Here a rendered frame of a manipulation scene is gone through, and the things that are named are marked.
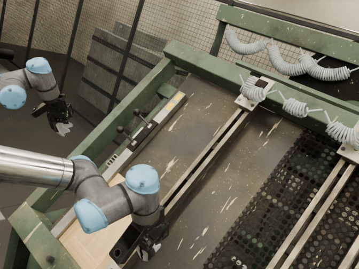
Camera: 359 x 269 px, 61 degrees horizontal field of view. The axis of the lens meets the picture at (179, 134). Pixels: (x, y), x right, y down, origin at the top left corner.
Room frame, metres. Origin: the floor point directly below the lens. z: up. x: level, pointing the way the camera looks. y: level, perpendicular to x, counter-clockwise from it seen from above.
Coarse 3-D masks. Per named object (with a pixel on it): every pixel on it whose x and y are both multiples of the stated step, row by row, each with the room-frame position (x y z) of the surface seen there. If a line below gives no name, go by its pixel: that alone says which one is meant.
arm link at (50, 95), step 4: (56, 88) 1.09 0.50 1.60; (40, 92) 1.06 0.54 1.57; (44, 92) 1.06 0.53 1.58; (48, 92) 1.07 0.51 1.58; (52, 92) 1.08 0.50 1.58; (56, 92) 1.09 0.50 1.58; (40, 96) 1.08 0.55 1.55; (44, 96) 1.07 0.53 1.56; (48, 96) 1.07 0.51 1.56; (52, 96) 1.08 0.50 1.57; (56, 96) 1.09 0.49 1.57; (48, 100) 1.08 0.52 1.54
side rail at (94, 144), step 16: (160, 64) 1.80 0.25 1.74; (144, 80) 1.73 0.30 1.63; (160, 80) 1.78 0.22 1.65; (128, 96) 1.67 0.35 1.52; (144, 96) 1.71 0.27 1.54; (112, 112) 1.60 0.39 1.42; (128, 112) 1.64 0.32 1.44; (96, 128) 1.54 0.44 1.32; (112, 128) 1.57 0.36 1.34; (80, 144) 1.48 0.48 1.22; (96, 144) 1.50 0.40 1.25; (48, 192) 1.32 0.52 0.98; (48, 208) 1.34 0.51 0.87
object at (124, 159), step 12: (156, 120) 1.52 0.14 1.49; (156, 132) 1.50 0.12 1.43; (144, 144) 1.45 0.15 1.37; (120, 156) 1.39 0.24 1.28; (132, 156) 1.40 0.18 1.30; (108, 168) 1.35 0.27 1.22; (120, 168) 1.35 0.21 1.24; (108, 180) 1.31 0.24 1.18; (72, 216) 1.19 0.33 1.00; (60, 228) 1.16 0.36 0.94
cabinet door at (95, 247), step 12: (120, 180) 1.31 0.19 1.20; (72, 228) 1.17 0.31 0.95; (108, 228) 1.15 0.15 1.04; (120, 228) 1.14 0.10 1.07; (60, 240) 1.14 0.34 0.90; (72, 240) 1.13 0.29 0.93; (84, 240) 1.12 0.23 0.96; (96, 240) 1.11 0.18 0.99; (108, 240) 1.11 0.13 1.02; (72, 252) 1.09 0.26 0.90; (84, 252) 1.08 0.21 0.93; (96, 252) 1.08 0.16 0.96; (108, 252) 1.07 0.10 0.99; (84, 264) 1.04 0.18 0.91; (96, 264) 1.04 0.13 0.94
